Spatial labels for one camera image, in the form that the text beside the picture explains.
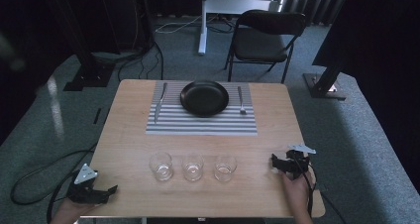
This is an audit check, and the silver fork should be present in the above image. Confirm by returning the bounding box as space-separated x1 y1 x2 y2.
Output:
237 85 248 116

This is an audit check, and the person's right hand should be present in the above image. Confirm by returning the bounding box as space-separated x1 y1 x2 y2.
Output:
280 168 316 224

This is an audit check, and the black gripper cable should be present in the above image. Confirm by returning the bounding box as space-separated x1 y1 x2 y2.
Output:
291 154 319 218
46 172 78 224

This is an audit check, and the silver table knife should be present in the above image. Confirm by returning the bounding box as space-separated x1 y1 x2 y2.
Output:
154 81 168 125

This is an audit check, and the black folding chair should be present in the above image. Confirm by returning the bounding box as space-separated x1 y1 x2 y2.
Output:
224 9 307 84

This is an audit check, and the black stand with base plate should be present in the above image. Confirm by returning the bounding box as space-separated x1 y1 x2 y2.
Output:
49 0 117 93
302 63 348 101

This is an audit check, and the white floor cable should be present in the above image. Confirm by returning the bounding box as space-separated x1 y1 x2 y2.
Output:
155 15 203 35

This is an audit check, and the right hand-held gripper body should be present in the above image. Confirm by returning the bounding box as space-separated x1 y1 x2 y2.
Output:
282 144 317 180

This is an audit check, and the bundle of black floor cables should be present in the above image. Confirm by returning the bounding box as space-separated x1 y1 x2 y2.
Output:
117 40 165 83

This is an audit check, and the black floor cable loop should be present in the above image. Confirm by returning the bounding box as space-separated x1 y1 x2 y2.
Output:
9 143 98 206

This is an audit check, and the striped grey placemat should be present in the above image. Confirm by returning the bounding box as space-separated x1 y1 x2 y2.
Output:
145 80 259 137

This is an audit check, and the clear drinking glass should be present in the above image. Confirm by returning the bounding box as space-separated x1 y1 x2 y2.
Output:
180 154 205 182
213 154 238 182
149 151 174 182

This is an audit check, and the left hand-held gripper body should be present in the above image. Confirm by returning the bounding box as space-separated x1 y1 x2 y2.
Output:
66 163 107 205

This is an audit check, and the black round plate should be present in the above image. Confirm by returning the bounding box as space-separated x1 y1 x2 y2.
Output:
179 79 230 118

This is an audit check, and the person's left hand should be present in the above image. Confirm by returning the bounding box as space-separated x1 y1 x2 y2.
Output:
49 197 103 224

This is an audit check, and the white metal desk frame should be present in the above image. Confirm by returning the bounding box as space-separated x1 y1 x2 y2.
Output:
197 0 285 56

